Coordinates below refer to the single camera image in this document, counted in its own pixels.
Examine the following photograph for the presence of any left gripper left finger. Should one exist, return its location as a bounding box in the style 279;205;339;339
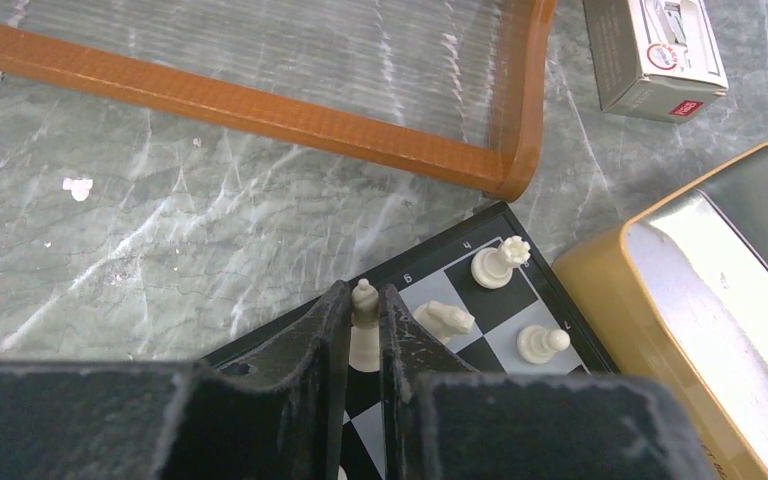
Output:
0;281;350;479

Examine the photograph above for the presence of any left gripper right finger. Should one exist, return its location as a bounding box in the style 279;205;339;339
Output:
379;285;714;479

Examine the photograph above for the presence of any white bishop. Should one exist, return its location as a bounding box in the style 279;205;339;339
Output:
349;278;380;373

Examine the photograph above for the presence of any white chess pawn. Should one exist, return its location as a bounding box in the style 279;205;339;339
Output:
516;325;571;365

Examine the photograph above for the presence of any white chess rook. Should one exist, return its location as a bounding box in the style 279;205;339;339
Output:
470;236;531;289

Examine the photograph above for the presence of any white knight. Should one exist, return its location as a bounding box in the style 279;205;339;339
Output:
413;300;475;345

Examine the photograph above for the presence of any wooden three-tier rack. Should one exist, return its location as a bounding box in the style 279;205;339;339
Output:
0;1;556;202

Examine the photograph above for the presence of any small white red box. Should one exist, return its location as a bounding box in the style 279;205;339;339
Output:
583;0;729;124

